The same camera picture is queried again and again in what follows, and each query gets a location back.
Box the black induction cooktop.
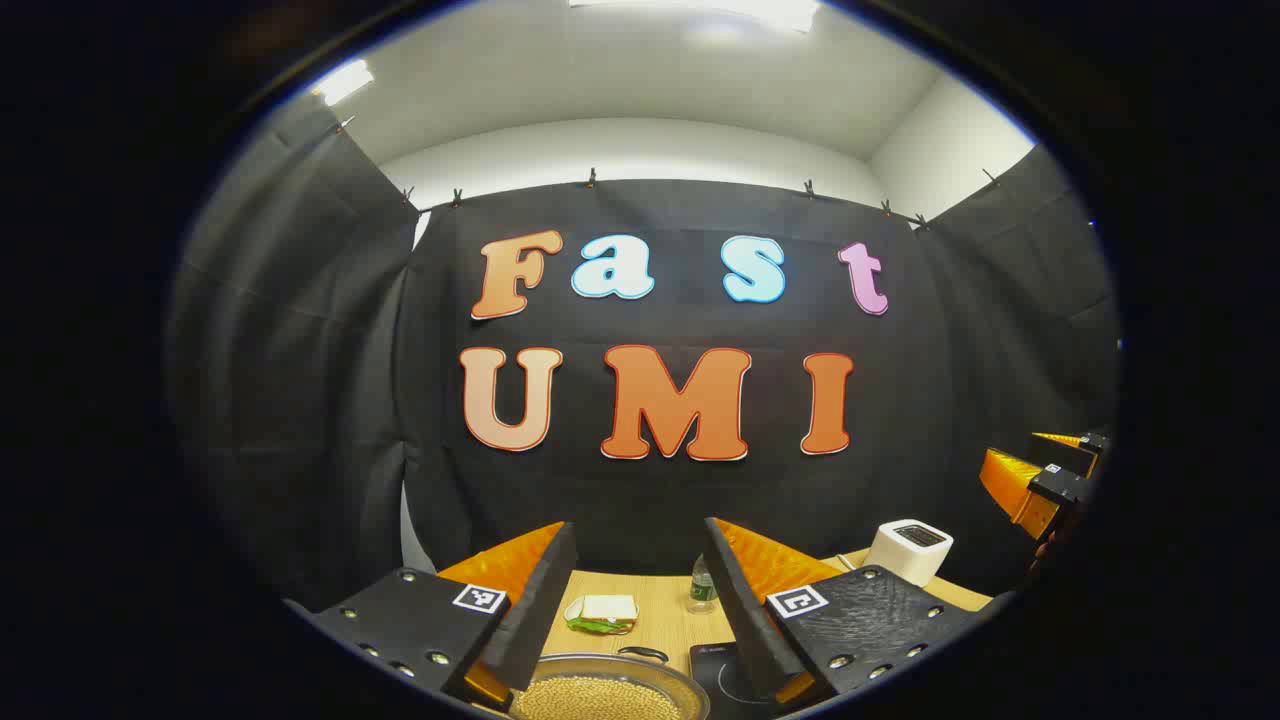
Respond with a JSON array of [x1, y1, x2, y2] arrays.
[[688, 640, 793, 720]]

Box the small white plate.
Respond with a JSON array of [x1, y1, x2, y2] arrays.
[[563, 596, 641, 637]]

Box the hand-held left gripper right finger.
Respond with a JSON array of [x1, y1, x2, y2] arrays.
[[702, 517, 986, 706]]

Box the white toaster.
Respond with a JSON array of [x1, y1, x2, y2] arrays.
[[862, 519, 955, 588]]

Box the row of black cloth clips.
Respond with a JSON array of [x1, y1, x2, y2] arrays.
[[335, 115, 1001, 236]]

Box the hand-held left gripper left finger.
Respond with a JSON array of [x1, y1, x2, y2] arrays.
[[285, 520, 579, 706]]

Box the steel pot with black handle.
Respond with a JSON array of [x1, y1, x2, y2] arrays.
[[508, 645, 713, 720]]

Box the pile of yellow soybeans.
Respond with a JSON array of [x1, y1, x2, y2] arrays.
[[518, 676, 683, 720]]

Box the ceiling light panel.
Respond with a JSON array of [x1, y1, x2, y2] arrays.
[[310, 58, 377, 108], [568, 0, 823, 33]]

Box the clear plastic water bottle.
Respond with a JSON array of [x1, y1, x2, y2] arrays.
[[686, 553, 719, 614]]

